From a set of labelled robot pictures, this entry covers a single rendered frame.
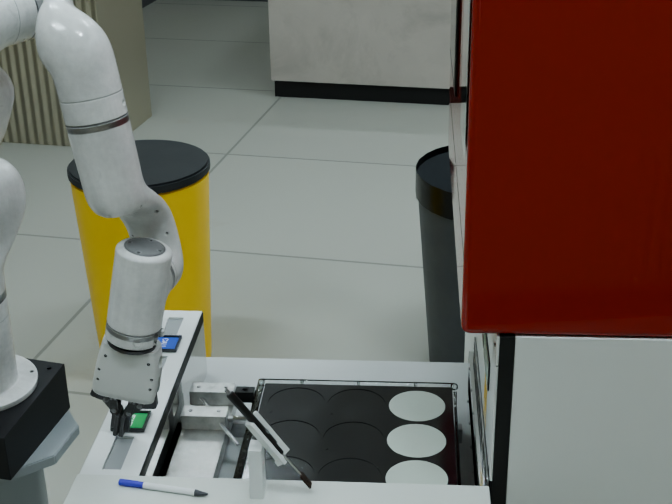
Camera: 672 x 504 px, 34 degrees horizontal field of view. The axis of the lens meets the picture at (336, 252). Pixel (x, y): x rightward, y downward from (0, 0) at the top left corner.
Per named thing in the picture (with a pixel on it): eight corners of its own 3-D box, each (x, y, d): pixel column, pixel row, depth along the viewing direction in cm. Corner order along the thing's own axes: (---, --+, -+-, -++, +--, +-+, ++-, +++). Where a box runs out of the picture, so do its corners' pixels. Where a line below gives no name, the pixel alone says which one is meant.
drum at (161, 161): (238, 331, 410) (227, 142, 380) (199, 397, 369) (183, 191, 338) (120, 321, 419) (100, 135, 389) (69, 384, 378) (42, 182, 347)
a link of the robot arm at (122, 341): (169, 316, 173) (167, 332, 174) (114, 304, 173) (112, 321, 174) (158, 342, 166) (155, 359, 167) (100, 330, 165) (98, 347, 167)
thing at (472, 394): (475, 394, 210) (477, 350, 206) (488, 546, 170) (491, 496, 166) (466, 394, 210) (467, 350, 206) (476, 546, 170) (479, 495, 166)
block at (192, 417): (229, 419, 197) (228, 405, 196) (226, 430, 194) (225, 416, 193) (185, 418, 197) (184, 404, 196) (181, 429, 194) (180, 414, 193)
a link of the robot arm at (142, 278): (122, 301, 174) (97, 326, 166) (131, 226, 169) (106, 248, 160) (172, 315, 173) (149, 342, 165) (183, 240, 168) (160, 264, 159)
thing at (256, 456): (291, 486, 165) (288, 410, 159) (288, 502, 161) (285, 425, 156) (250, 484, 165) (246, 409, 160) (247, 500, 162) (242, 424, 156)
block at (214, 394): (236, 395, 204) (235, 381, 203) (233, 405, 201) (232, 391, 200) (193, 394, 205) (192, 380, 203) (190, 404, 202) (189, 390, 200)
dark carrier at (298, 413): (452, 390, 202) (452, 387, 202) (457, 507, 171) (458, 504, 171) (265, 385, 205) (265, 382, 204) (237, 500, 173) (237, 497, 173)
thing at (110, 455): (207, 371, 224) (202, 310, 218) (145, 551, 174) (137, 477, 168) (161, 370, 225) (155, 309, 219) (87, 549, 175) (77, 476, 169)
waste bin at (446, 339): (569, 325, 410) (584, 142, 381) (580, 408, 359) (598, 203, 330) (417, 318, 417) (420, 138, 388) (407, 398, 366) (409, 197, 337)
